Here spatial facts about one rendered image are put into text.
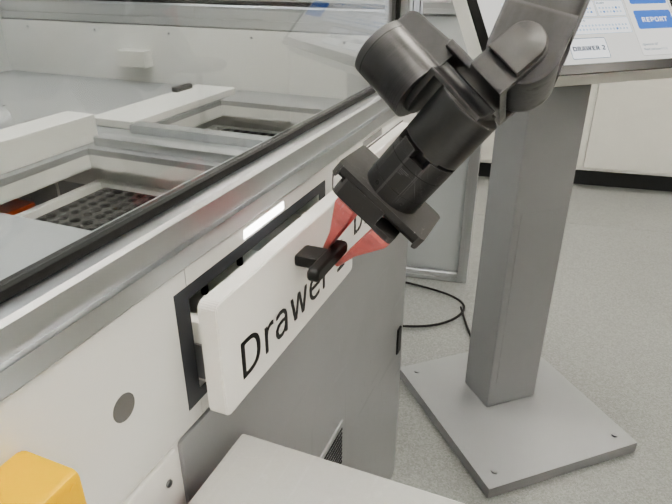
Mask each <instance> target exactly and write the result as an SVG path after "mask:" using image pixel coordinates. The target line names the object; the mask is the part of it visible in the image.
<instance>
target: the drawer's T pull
mask: <svg viewBox="0 0 672 504"><path fill-rule="evenodd" d="M346 251H347V242H346V241H342V240H336V241H335V242H334V243H333V244H332V245H331V246H330V247H329V248H328V249H326V248H321V247H316V246H310V245H306V246H304V247H303V248H302V249H301V250H300V251H299V252H298V253H297V254H296V255H295V265H296V266H301V267H306V268H309V269H308V271H307V278H308V280H309V281H313V282H320V281H321V280H322V279H323V277H324V276H325V275H326V274H327V273H328V272H329V271H330V270H331V269H332V267H333V266H334V265H335V264H336V263H337V262H338V261H339V260H340V259H341V257H342V256H343V255H344V254H345V253H346Z"/></svg>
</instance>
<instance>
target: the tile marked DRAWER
mask: <svg viewBox="0 0 672 504"><path fill-rule="evenodd" d="M570 51H571V54H572V57H573V60H583V59H599V58H612V56H611V53H610V51H609V48H608V45H607V42H606V39H605V37H589V38H574V39H573V42H572V44H571V46H570Z"/></svg>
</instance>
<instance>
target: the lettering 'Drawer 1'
mask: <svg viewBox="0 0 672 504"><path fill-rule="evenodd" d="M319 283H320V282H317V283H316V284H315V285H314V286H313V287H312V284H313V281H311V283H310V290H309V293H310V299H311V300H314V299H315V298H316V297H317V296H318V294H319V292H320V289H319V290H318V292H317V293H316V295H315V296H313V295H312V291H313V290H314V288H315V287H316V286H317V285H318V284H319ZM306 290H307V284H306V285H305V287H304V298H303V302H302V297H301V292H300V291H299V292H298V293H297V305H296V311H295V306H294V301H293V299H292V300H291V306H292V311H293V316H294V321H296V320H297V317H298V306H299V300H300V305H301V311H302V313H303V312H304V310H305V301H306ZM282 313H284V314H285V317H284V318H283V319H282V320H281V321H280V323H279V324H278V326H277V330H276V337H277V339H280V338H281V337H282V336H283V335H284V333H285V332H286V331H287V330H288V316H287V310H286V309H285V308H284V309H282V310H281V311H280V312H279V314H278V315H277V317H276V321H277V320H278V318H279V317H280V315H281V314H282ZM284 321H285V326H284V330H283V332H282V333H281V334H279V328H280V326H281V324H282V323H283V322H284ZM272 324H274V322H273V320H272V321H271V322H270V323H269V325H268V328H267V326H266V328H265V329H264V331H265V347H266V354H267V353H268V352H269V345H268V332H269V328H270V327H271V325H272ZM252 338H255V339H256V342H257V355H256V359H255V361H254V363H253V365H252V366H251V367H250V369H249V370H248V371H247V368H246V356H245V344H246V343H247V342H248V341H249V340H250V339H252ZM260 349H261V343H260V337H259V334H258V333H256V332H254V333H252V334H250V335H249V336H248V337H247V338H246V339H245V340H244V341H243V342H242V343H241V355H242V366H243V378H244V379H245V378H246V377H247V376H248V375H249V374H250V372H251V371H252V370H253V369H254V367H255V365H256V364H257V362H258V359H259V356H260Z"/></svg>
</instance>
